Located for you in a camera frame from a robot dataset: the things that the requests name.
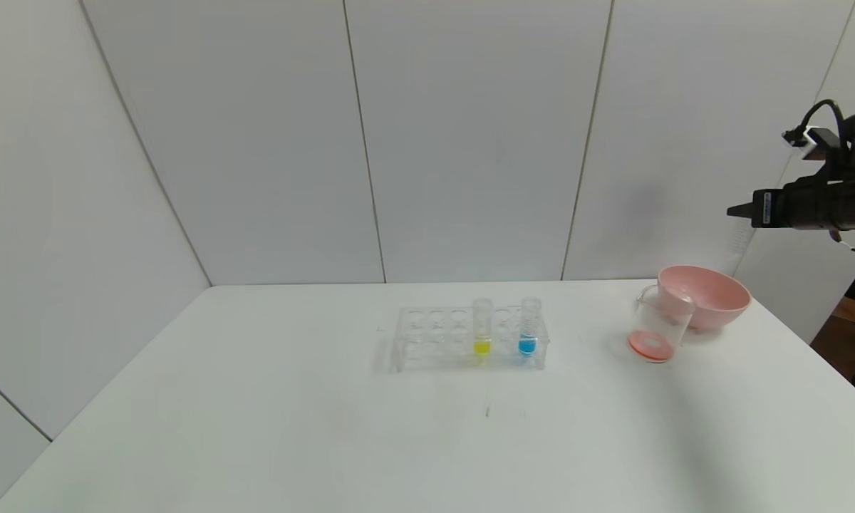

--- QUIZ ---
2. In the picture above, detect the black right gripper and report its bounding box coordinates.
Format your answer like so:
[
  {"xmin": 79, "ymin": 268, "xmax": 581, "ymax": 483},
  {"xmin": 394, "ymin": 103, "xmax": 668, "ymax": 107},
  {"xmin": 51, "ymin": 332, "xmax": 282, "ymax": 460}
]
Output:
[{"xmin": 726, "ymin": 177, "xmax": 828, "ymax": 229}]

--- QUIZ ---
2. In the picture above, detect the test tube with yellow pigment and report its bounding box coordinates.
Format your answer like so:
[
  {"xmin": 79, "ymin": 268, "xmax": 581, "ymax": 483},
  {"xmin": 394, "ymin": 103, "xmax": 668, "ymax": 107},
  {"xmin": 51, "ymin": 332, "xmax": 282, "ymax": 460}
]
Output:
[{"xmin": 472, "ymin": 299, "xmax": 493, "ymax": 358}]

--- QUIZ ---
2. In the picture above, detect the clear glass beaker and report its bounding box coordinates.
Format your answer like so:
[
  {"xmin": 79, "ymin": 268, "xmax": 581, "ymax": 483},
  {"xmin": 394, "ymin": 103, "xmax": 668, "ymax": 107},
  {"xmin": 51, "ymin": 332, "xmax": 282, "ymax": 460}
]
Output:
[{"xmin": 628, "ymin": 285, "xmax": 694, "ymax": 365}]

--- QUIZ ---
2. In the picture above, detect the test tube with blue pigment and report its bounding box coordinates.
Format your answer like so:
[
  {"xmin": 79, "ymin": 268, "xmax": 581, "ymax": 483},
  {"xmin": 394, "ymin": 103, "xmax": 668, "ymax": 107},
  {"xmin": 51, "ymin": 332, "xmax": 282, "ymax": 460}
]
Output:
[{"xmin": 519, "ymin": 298, "xmax": 542, "ymax": 358}]

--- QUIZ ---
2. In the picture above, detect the clear acrylic test tube rack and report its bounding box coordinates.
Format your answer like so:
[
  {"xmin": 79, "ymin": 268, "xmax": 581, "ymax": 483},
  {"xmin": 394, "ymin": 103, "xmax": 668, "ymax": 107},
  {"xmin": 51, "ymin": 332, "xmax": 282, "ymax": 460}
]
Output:
[{"xmin": 392, "ymin": 305, "xmax": 549, "ymax": 374}]

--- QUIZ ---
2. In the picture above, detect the pink bowl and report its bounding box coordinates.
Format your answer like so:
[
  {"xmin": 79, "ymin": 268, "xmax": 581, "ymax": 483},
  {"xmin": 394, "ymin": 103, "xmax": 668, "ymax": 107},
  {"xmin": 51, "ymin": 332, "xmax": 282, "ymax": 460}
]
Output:
[{"xmin": 655, "ymin": 266, "xmax": 750, "ymax": 331}]

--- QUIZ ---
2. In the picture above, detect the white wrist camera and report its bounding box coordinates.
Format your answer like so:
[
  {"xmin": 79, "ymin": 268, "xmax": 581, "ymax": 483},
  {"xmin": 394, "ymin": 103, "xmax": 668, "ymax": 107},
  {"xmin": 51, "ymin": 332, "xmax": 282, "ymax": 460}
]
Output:
[{"xmin": 784, "ymin": 127, "xmax": 843, "ymax": 162}]

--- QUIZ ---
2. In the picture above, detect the black camera cable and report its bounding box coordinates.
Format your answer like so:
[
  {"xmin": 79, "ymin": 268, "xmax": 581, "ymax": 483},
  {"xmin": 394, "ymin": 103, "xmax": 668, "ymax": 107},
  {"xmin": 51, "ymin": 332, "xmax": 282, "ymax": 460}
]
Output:
[{"xmin": 791, "ymin": 100, "xmax": 847, "ymax": 140}]

